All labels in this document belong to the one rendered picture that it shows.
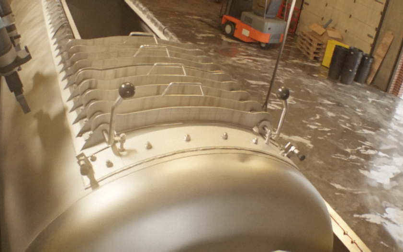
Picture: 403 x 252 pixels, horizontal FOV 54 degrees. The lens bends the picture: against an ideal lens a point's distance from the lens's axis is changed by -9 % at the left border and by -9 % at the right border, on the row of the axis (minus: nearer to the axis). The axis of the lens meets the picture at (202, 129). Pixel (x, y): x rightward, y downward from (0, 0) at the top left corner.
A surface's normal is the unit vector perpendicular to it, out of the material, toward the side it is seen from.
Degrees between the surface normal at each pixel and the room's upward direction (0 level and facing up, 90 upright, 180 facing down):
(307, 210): 64
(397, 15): 90
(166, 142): 11
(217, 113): 90
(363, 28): 90
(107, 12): 96
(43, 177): 47
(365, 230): 0
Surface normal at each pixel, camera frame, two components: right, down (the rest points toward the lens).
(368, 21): -0.90, 0.03
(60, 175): -0.46, -0.62
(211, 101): 0.39, 0.50
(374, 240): 0.20, -0.87
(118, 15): -0.04, 0.52
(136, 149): -0.10, -0.81
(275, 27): 0.62, 0.48
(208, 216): 0.40, 0.08
